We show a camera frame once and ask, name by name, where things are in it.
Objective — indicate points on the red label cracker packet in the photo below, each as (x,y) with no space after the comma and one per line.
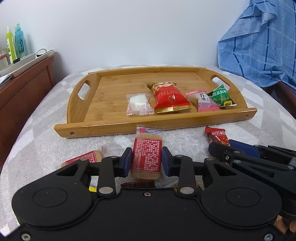
(145,153)
(85,156)

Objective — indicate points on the yellow snack packet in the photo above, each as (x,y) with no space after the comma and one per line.
(92,188)

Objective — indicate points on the small dark red packet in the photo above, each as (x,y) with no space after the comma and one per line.
(138,184)

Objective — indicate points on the green snack bag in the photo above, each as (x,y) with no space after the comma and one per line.
(222,97)

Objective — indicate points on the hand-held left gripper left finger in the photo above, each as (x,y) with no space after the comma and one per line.
(126,160)

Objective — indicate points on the pink packet with white label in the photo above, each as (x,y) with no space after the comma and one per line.
(204,102)

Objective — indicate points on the brown wooden cabinet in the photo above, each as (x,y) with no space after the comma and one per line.
(23,92)

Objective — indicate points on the clear packet with white cake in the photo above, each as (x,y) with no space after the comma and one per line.
(138,104)

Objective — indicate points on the dark wooden furniture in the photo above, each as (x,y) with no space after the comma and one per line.
(284,92)

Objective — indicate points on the glass jar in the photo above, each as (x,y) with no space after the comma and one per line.
(3,60)

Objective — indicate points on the blue checked cloth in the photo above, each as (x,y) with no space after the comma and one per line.
(261,46)

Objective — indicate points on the teal bottle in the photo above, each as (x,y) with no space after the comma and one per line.
(20,41)

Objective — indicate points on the white plastic tray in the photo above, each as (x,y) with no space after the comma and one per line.
(23,62)

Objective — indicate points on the grey white plush blanket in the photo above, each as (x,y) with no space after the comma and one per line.
(46,139)

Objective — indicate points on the large red snack bag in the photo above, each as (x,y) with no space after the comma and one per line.
(170,99)

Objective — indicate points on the long red bar packet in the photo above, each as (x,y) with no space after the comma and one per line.
(215,135)

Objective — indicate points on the yellow-green bottle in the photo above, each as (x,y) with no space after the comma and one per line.
(11,46)

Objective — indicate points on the wooden tray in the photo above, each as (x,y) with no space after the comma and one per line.
(111,92)

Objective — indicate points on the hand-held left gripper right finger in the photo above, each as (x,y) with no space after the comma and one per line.
(165,162)

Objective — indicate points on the stack of papers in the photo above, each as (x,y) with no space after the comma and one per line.
(4,78)

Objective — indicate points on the person's right hand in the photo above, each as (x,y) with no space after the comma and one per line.
(286,222)

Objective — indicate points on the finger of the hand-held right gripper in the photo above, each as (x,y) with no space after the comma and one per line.
(242,148)
(218,150)

